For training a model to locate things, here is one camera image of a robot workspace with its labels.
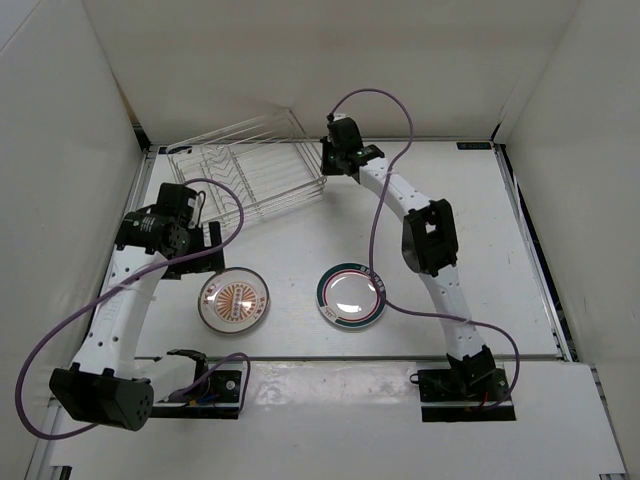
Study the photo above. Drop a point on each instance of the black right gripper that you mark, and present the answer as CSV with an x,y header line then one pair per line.
x,y
326,169

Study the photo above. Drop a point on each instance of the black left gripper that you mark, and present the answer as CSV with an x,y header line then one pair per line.
x,y
211,262

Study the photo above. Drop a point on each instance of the orange sunburst patterned plate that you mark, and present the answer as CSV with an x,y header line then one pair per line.
x,y
234,301

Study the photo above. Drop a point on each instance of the silver wire dish rack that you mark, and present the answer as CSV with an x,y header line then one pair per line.
x,y
269,163

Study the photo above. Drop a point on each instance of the green red rimmed plate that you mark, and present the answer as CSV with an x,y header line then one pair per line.
x,y
350,297

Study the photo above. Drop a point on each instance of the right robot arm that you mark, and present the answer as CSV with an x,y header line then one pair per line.
x,y
429,247

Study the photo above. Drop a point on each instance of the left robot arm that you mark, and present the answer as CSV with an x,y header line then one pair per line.
x,y
163,241

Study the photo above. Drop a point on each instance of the white front board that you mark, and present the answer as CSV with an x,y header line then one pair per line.
x,y
351,420

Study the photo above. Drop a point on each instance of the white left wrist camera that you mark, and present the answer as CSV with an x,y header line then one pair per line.
x,y
200,202

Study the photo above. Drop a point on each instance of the aluminium table front rail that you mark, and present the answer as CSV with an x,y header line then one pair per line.
x,y
410,358

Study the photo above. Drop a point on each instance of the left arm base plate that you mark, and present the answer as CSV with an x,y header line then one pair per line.
x,y
221,396

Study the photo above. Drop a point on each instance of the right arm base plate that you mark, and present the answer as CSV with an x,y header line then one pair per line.
x,y
441,401

